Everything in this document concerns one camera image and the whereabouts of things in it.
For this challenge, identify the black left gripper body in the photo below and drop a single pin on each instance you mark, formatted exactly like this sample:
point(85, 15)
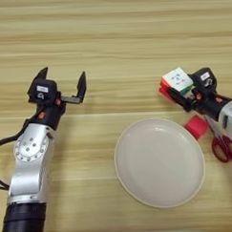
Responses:
point(49, 116)

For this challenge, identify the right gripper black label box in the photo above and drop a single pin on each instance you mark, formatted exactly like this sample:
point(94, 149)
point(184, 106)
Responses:
point(204, 79)

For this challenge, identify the small red cube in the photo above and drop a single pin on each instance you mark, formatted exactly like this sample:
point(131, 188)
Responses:
point(196, 127)

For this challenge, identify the round white plate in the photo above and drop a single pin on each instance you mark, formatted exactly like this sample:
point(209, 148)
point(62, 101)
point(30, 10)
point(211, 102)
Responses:
point(159, 163)

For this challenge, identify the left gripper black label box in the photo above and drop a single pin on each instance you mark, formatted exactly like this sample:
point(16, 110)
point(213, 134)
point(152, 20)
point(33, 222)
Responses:
point(43, 90)

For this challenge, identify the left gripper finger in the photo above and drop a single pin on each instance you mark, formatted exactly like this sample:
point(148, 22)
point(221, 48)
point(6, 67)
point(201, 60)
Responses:
point(81, 86)
point(40, 75)

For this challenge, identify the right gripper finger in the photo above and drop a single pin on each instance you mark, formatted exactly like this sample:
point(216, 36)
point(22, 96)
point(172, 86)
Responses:
point(181, 100)

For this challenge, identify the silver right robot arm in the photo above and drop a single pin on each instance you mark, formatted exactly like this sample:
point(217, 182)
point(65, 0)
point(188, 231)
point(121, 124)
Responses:
point(231, 119)

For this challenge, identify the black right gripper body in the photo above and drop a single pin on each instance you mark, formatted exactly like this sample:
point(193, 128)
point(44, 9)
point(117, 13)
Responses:
point(209, 104)

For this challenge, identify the multicolour puzzle cube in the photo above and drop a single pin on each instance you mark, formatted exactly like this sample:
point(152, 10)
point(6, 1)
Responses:
point(178, 79)

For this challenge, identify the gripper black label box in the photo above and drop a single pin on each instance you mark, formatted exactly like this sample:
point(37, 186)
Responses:
point(43, 90)
point(204, 79)

